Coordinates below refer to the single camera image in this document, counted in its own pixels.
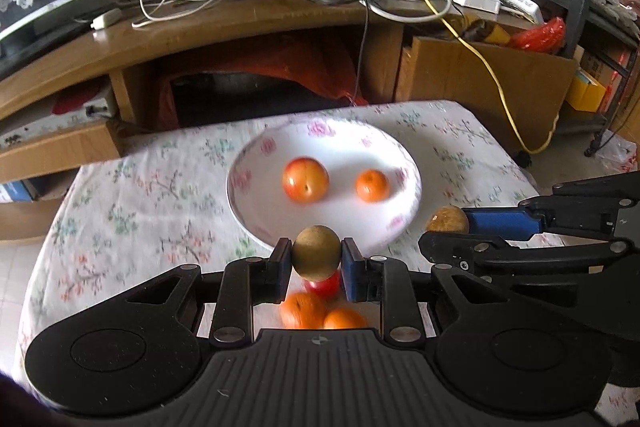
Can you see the yellow box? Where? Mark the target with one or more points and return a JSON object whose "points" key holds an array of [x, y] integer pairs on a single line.
{"points": [[587, 92]]}

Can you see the brown cardboard box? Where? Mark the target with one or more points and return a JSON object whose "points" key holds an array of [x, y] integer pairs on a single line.
{"points": [[475, 97]]}

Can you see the orange plastic bag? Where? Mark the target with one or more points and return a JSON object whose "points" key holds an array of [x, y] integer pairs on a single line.
{"points": [[280, 62]]}

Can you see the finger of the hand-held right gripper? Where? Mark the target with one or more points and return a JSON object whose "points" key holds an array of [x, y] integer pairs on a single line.
{"points": [[500, 257], [500, 223]]}

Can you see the red yellow apple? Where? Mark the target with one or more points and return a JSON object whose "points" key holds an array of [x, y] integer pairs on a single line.
{"points": [[305, 181]]}

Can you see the floral tablecloth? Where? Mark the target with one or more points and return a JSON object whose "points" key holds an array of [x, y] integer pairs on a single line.
{"points": [[150, 207]]}

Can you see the red plastic bag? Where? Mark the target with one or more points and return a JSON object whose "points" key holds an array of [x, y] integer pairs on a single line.
{"points": [[540, 34]]}

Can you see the small mandarin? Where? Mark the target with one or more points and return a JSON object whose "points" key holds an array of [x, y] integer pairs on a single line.
{"points": [[372, 186]]}

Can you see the wooden television stand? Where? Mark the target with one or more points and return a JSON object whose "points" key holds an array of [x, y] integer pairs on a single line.
{"points": [[200, 38]]}

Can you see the blue box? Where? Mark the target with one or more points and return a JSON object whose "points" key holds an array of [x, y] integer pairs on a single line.
{"points": [[17, 191]]}

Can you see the white media player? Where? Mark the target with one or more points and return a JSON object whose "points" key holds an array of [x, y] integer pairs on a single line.
{"points": [[50, 123]]}

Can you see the red tomato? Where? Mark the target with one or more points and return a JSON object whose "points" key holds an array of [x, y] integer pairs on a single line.
{"points": [[326, 287]]}

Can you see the orange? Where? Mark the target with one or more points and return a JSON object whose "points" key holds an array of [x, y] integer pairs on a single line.
{"points": [[300, 309], [344, 320]]}

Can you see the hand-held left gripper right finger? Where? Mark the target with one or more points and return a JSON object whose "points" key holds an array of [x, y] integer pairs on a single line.
{"points": [[352, 271]]}

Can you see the yellow packet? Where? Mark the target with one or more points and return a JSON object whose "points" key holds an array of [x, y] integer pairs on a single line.
{"points": [[492, 33]]}

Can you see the white floral bowl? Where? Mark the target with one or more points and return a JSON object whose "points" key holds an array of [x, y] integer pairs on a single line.
{"points": [[340, 219]]}

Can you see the brown longan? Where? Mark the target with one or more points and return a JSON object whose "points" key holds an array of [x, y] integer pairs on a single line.
{"points": [[316, 251], [445, 220]]}

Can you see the small white adapter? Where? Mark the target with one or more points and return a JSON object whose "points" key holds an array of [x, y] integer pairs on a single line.
{"points": [[106, 19]]}

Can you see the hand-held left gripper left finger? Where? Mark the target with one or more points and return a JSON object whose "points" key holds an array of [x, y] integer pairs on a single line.
{"points": [[283, 264]]}

